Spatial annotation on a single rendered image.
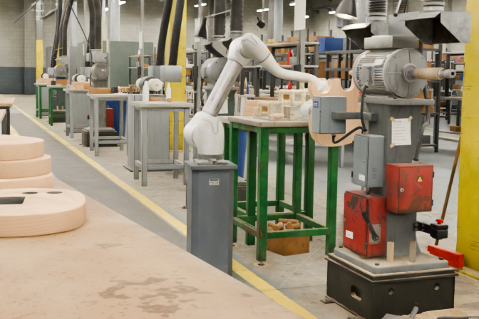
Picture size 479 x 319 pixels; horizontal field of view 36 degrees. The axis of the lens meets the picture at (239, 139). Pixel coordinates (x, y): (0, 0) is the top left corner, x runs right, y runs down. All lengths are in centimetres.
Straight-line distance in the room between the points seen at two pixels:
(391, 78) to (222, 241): 139
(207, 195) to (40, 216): 280
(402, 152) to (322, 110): 47
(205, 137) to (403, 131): 116
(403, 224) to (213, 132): 121
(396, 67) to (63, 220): 253
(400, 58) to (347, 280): 119
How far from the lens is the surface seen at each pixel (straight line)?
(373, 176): 384
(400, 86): 382
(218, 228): 433
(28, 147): 209
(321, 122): 394
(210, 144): 429
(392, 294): 384
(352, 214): 392
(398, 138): 386
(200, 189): 427
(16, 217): 153
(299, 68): 621
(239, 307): 108
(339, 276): 406
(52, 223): 155
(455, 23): 365
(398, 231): 394
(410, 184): 378
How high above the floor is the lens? 123
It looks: 5 degrees down
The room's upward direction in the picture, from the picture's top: 1 degrees clockwise
